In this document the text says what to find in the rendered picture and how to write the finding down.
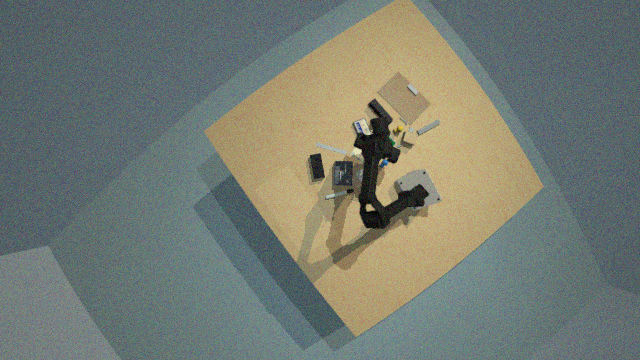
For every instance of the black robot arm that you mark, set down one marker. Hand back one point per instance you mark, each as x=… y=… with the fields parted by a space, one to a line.
x=374 y=147

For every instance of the grey cylinder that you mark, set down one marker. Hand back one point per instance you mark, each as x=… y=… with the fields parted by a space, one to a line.
x=339 y=193

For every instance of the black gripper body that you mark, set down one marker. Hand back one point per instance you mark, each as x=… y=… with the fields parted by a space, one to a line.
x=394 y=151

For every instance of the brown flat board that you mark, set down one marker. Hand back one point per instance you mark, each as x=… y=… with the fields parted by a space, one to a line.
x=404 y=98

